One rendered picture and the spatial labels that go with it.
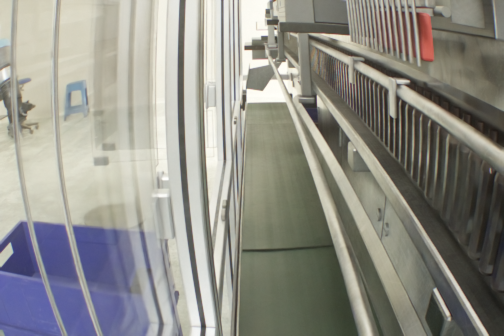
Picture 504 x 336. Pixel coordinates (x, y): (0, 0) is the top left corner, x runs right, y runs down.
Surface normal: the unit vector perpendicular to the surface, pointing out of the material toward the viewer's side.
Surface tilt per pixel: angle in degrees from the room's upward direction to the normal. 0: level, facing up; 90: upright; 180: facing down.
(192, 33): 90
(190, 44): 90
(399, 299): 55
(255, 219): 2
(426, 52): 90
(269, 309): 2
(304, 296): 2
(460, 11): 90
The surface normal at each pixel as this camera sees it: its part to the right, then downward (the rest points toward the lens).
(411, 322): -0.84, -0.53
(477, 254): -0.54, 0.26
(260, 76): 0.01, 0.29
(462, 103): -1.00, 0.03
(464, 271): -0.03, -0.96
